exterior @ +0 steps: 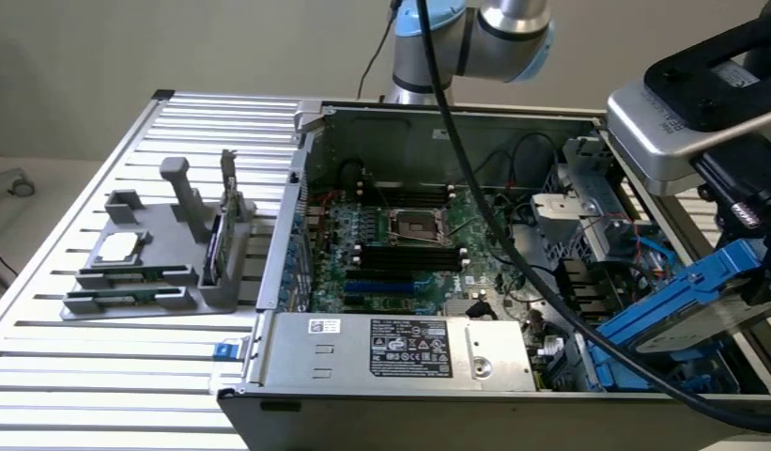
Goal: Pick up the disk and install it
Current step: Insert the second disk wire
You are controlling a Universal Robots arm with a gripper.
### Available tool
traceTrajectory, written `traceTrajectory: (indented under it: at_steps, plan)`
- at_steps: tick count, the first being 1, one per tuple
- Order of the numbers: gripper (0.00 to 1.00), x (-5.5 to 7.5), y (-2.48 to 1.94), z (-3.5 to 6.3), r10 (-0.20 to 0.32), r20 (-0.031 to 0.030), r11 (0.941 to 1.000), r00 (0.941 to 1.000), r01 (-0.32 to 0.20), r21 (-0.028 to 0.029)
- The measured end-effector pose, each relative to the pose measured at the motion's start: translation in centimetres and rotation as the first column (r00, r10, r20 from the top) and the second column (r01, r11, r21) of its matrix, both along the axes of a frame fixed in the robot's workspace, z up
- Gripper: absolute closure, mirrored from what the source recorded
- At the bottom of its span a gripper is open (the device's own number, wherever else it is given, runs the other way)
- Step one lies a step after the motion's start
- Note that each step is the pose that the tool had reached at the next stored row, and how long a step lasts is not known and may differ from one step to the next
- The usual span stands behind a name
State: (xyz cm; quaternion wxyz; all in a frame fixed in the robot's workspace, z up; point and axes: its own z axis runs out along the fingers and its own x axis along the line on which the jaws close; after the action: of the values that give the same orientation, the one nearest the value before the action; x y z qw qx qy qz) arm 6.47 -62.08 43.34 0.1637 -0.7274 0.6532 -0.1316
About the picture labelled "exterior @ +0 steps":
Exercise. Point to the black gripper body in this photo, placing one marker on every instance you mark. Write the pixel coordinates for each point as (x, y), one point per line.
(761, 211)

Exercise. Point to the disk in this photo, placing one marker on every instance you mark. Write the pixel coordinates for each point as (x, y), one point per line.
(668, 305)

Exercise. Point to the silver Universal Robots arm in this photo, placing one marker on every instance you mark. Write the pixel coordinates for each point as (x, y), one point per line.
(485, 42)

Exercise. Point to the blue disk bay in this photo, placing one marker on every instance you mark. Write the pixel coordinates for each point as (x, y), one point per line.
(601, 371)

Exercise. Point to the silver metal drive cage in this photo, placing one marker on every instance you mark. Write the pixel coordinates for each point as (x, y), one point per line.
(586, 206)

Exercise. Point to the black finned heat sink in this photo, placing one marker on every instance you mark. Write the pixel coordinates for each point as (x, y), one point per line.
(582, 291)

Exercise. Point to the green motherboard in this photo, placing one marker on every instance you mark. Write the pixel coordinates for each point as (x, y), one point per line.
(480, 263)

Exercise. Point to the small silver chipset heat sink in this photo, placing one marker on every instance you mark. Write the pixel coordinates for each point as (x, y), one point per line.
(464, 308)

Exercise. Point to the black RAM slot bank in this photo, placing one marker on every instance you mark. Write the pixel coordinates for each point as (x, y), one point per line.
(413, 257)
(410, 189)

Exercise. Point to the black expansion slot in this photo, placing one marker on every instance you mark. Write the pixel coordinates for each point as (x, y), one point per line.
(385, 275)

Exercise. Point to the blue expansion slot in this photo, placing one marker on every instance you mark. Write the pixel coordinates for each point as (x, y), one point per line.
(380, 286)

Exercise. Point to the silver power supply unit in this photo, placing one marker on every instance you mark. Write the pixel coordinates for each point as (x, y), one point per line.
(392, 352)

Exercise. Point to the open grey PC case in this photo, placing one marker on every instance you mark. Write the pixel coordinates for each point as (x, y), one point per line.
(424, 418)

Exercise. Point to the blue case latch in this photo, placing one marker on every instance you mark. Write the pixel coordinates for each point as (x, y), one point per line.
(225, 351)

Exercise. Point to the grey parts rack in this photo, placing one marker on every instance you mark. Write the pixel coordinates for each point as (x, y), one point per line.
(173, 244)

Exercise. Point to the green RAM stick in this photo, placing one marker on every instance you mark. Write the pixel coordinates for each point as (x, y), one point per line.
(134, 276)
(132, 297)

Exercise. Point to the silver CPU chip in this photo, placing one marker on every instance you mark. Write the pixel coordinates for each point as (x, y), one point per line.
(120, 246)

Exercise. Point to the grey caster wheel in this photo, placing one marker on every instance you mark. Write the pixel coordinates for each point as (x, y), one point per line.
(21, 186)

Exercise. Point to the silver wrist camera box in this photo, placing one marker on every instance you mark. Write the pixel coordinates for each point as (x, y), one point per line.
(649, 136)

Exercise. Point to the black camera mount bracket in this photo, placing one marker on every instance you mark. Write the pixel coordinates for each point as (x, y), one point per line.
(686, 75)

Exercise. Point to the CPU socket with metal frame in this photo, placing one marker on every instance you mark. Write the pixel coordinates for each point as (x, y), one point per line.
(418, 226)

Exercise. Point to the graphics card with metal bracket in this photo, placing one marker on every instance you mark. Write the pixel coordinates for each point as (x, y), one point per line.
(225, 235)

